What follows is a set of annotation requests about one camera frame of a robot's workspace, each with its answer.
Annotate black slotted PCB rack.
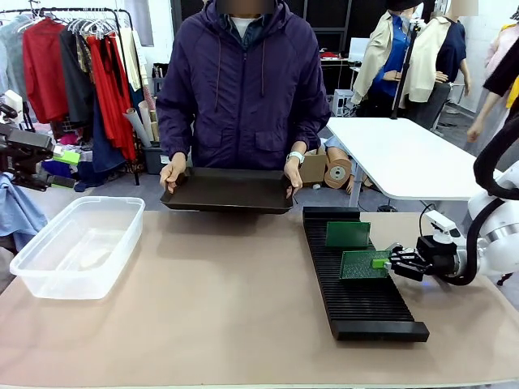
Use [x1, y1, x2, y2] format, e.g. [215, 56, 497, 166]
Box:
[302, 206, 431, 342]

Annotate person left hand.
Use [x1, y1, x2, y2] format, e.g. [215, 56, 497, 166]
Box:
[282, 160, 304, 200]

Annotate person right hand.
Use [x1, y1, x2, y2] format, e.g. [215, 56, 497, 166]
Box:
[159, 150, 188, 195]

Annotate passer-by hand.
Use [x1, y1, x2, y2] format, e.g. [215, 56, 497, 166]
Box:
[465, 120, 486, 143]

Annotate red dress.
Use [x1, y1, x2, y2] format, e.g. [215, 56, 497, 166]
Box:
[86, 34, 138, 162]

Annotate black tray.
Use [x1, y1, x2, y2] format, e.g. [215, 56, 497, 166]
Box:
[160, 165, 294, 215]

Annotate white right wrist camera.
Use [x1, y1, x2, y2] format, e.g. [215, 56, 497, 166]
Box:
[424, 209, 462, 246]

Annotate grey garment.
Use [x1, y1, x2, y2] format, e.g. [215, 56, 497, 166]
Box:
[0, 15, 30, 105]

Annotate grey storage bin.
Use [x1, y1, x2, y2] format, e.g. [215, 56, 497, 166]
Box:
[144, 145, 168, 176]

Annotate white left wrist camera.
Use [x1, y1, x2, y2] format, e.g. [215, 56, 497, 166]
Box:
[0, 89, 22, 122]

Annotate person in purple jacket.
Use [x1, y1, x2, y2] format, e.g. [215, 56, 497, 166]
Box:
[156, 0, 332, 171]

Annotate person right forearm purple sleeve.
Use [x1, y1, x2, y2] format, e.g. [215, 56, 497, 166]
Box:
[156, 96, 196, 160]

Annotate cream garment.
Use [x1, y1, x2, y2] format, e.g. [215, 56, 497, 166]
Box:
[118, 27, 144, 92]

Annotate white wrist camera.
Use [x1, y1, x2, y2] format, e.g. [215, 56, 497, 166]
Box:
[0, 89, 22, 122]
[424, 209, 462, 246]

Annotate lying bare mannequin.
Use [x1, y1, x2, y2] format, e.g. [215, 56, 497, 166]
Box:
[324, 135, 368, 195]

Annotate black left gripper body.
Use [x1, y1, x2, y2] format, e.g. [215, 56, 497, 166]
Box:
[0, 121, 54, 192]

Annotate green circuit board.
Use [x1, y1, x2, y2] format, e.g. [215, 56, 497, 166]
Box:
[324, 220, 371, 249]
[338, 249, 392, 281]

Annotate mannequin cream jacket navy shirt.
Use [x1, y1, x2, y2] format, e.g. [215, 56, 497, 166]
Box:
[405, 7, 474, 105]

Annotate clear plastic box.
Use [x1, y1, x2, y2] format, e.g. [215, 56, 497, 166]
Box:
[9, 196, 146, 301]

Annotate black metal clothes rack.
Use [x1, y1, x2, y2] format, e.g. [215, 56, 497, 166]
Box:
[0, 6, 143, 187]

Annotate dark grey chair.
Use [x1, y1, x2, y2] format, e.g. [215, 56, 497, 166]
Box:
[415, 83, 452, 130]

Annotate black garment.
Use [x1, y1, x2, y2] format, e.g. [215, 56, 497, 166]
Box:
[59, 26, 97, 127]

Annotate white table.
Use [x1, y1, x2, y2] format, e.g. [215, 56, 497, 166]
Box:
[324, 117, 504, 202]

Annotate red shirt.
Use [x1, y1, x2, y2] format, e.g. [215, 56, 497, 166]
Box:
[22, 18, 71, 125]

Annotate passer-by bare forearm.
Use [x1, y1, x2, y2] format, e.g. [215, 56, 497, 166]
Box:
[472, 87, 508, 126]

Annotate person left forearm purple sleeve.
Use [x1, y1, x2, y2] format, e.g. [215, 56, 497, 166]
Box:
[290, 100, 332, 153]

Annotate navy garment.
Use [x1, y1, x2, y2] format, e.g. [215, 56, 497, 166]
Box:
[91, 96, 127, 176]

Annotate mannequin beige coat blue shirt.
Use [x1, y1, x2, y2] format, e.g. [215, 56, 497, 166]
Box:
[351, 0, 421, 107]

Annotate mannequin in pink top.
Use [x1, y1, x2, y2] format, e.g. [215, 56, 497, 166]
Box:
[464, 24, 519, 157]

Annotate white monitor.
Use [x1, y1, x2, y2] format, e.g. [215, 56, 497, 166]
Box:
[348, 36, 371, 62]

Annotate yellow garment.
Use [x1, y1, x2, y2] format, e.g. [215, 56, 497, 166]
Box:
[502, 23, 519, 109]

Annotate open cardboard box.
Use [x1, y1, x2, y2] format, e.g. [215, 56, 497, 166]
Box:
[298, 146, 328, 188]

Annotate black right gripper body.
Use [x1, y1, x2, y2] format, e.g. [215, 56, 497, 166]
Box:
[416, 236, 460, 281]

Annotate beige paper roll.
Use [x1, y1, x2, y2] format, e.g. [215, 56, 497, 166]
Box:
[123, 107, 153, 147]

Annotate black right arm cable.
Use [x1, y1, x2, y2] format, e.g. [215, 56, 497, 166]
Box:
[417, 117, 519, 284]

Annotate black tripod pole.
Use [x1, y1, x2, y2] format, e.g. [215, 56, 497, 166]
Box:
[389, 18, 423, 121]

